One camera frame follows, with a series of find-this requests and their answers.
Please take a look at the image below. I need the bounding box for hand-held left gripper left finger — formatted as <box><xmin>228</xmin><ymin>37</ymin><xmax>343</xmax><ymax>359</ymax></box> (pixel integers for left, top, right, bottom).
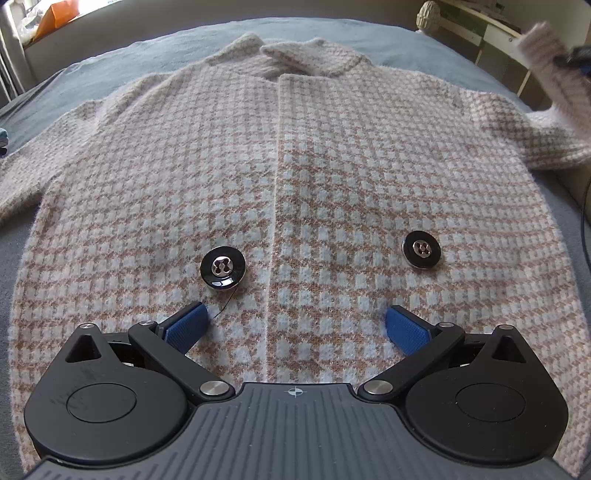
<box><xmin>65</xmin><ymin>301</ymin><xmax>234</xmax><ymax>400</ymax></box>

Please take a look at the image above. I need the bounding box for cream bedpost finial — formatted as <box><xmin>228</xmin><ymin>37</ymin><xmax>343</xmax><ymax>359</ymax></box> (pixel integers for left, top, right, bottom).
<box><xmin>416</xmin><ymin>0</ymin><xmax>441</xmax><ymax>34</ymax></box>

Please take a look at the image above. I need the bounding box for orange bag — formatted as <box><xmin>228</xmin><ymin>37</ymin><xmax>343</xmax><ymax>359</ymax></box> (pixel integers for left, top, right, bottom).
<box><xmin>34</xmin><ymin>0</ymin><xmax>81</xmax><ymax>40</ymax></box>

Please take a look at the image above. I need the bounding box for white desk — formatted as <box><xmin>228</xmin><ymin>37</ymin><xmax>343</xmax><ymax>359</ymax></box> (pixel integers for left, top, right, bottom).
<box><xmin>438</xmin><ymin>0</ymin><xmax>536</xmax><ymax>95</ymax></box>

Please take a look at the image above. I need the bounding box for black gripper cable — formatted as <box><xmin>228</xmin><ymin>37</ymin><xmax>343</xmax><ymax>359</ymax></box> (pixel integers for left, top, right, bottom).
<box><xmin>579</xmin><ymin>173</ymin><xmax>591</xmax><ymax>259</ymax></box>

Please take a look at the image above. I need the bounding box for beige houndstooth coat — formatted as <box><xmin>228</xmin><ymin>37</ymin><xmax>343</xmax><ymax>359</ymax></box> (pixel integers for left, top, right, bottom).
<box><xmin>0</xmin><ymin>21</ymin><xmax>591</xmax><ymax>480</ymax></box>

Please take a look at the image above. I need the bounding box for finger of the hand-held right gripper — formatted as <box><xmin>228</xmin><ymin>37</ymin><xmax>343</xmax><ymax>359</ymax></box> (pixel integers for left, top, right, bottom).
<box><xmin>554</xmin><ymin>44</ymin><xmax>591</xmax><ymax>81</ymax></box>

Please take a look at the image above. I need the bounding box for grey curtain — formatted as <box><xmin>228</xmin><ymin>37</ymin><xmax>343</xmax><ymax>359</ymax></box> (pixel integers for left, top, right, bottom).
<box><xmin>0</xmin><ymin>0</ymin><xmax>26</xmax><ymax>97</ymax></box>

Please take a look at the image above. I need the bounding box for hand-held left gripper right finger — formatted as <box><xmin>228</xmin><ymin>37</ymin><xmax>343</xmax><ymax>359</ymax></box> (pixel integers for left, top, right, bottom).
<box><xmin>358</xmin><ymin>305</ymin><xmax>527</xmax><ymax>402</ymax></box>

